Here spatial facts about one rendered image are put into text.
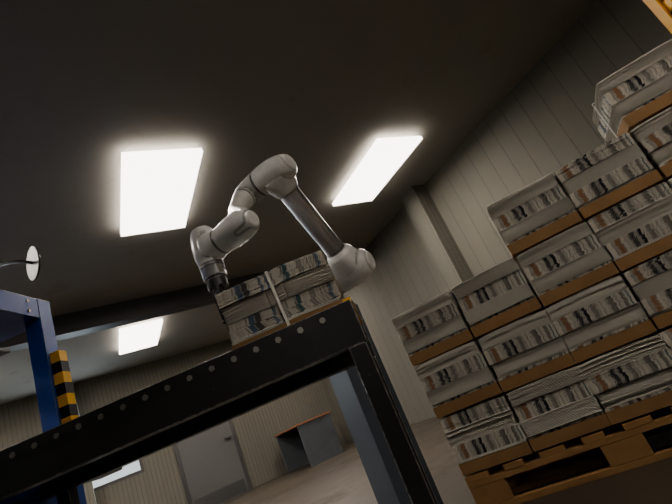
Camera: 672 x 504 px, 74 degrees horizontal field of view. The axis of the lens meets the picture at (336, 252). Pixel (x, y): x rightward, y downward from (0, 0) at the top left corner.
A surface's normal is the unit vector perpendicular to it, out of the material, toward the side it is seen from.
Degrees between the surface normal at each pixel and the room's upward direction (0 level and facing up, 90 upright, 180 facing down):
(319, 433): 90
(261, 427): 90
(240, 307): 90
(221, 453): 90
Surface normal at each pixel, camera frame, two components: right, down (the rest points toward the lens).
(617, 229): -0.45, -0.14
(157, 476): 0.39, -0.47
